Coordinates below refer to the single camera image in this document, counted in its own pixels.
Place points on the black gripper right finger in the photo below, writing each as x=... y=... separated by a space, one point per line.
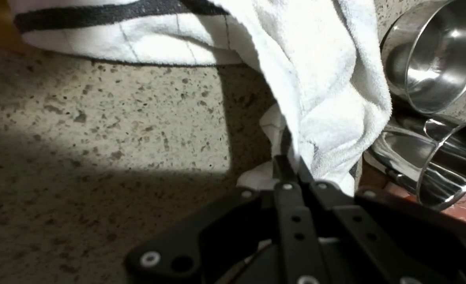
x=356 y=247

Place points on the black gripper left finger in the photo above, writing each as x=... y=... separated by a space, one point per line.
x=302 y=258

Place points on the white towel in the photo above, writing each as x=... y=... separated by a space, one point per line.
x=320 y=59

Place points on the steel measuring cup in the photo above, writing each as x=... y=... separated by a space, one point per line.
x=424 y=56
x=426 y=157

